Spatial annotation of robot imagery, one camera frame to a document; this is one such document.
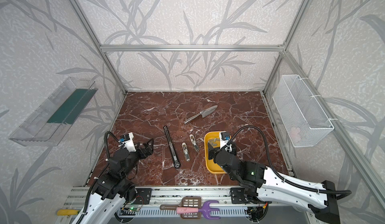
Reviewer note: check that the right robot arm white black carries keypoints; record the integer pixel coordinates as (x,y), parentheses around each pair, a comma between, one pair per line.
(317,198)

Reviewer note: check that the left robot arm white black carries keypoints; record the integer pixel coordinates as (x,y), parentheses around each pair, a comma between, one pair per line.
(113,189)

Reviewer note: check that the purple toy rake pink handle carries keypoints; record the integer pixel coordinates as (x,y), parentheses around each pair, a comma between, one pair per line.
(205,210)

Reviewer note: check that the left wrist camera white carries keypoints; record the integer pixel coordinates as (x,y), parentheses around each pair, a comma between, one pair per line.
(126,142)

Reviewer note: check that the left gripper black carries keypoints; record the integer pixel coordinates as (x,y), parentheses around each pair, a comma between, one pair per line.
(140,150)

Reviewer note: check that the brown toy spatula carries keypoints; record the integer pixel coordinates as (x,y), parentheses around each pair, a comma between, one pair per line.
(196,200)

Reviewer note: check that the yellow plastic tray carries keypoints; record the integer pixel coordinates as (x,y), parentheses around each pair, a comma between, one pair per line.
(212,146)

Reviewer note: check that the white wire mesh basket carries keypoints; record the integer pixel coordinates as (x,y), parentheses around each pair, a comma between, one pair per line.
(299,107)

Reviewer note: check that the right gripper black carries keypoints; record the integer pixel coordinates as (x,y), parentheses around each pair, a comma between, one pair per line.
(217,151)

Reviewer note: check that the clear plastic wall bin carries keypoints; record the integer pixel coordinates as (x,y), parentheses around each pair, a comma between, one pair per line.
(35,131)

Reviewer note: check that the pink object in basket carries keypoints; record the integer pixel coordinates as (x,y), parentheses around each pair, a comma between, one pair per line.
(295,134)

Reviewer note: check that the green toy shovel yellow handle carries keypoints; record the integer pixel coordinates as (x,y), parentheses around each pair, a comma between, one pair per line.
(67,212)

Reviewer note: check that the black stapler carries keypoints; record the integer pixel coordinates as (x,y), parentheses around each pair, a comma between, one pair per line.
(175,158)

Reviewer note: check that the silver metal trowel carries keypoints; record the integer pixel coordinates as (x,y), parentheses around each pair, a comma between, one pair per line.
(203,114)

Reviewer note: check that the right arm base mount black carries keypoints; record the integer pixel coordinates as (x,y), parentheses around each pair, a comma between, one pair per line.
(241,196)

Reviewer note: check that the green sponge in bin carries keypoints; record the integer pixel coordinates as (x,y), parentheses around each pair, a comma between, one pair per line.
(70,110)

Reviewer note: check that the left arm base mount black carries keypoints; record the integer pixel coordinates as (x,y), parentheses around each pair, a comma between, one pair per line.
(142,196)

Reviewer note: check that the small beige stapler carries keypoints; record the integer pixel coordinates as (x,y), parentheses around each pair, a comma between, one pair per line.
(185,151)
(194,143)

